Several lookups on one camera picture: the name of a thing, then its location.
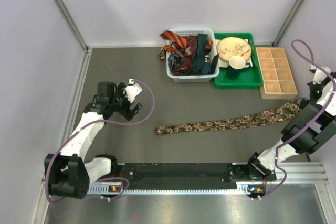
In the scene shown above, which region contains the wooden compartment box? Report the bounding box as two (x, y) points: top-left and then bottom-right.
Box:
(256, 47), (298, 100)

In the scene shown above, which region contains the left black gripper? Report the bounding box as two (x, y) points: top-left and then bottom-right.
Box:
(109, 83), (141, 121)

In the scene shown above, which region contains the beige floral plate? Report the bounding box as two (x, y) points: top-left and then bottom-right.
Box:
(217, 36), (253, 59)

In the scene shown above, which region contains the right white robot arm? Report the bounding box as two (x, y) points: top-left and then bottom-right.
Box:
(245, 78), (335, 180)

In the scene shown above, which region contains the dark red patterned tie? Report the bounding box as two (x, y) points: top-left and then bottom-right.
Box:
(172, 36), (198, 76)

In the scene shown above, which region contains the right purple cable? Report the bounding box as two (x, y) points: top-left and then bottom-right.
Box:
(258, 39), (336, 200)

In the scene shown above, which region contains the dark teal tie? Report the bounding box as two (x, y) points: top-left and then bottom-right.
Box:
(191, 34), (219, 75)

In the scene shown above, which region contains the blue patterned tie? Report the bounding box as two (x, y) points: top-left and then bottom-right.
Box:
(168, 51), (183, 72)

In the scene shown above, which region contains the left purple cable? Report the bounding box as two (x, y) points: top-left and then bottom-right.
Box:
(43, 78), (155, 204)

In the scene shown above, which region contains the aluminium frame rail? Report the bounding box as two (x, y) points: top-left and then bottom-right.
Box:
(41, 162), (330, 196)

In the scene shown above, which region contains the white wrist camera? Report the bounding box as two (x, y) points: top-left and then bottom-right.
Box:
(308, 64), (330, 85)
(124, 79), (143, 104)

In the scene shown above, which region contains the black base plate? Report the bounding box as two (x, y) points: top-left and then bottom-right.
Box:
(89, 162), (276, 190)

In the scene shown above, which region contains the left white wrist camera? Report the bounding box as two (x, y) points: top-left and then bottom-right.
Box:
(124, 79), (143, 104)

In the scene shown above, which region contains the dark green white mug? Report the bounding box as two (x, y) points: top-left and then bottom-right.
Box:
(226, 56), (251, 79)

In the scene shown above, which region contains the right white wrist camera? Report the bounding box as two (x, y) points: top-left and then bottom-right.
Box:
(308, 64), (330, 85)

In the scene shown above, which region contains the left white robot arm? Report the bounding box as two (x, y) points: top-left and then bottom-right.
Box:
(44, 79), (142, 201)

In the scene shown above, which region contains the purple cable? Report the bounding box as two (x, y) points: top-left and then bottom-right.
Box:
(43, 78), (155, 204)
(258, 39), (336, 200)

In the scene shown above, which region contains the white plastic basket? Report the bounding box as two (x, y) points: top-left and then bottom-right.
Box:
(164, 28), (219, 83)

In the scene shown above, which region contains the orange navy striped tie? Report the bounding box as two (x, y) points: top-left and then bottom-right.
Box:
(160, 30), (214, 51)

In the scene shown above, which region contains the orange floral dark tie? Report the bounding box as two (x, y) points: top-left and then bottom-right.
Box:
(158, 42), (181, 60)

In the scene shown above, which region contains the brown floral tie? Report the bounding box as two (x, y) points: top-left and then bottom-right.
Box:
(155, 98), (309, 135)

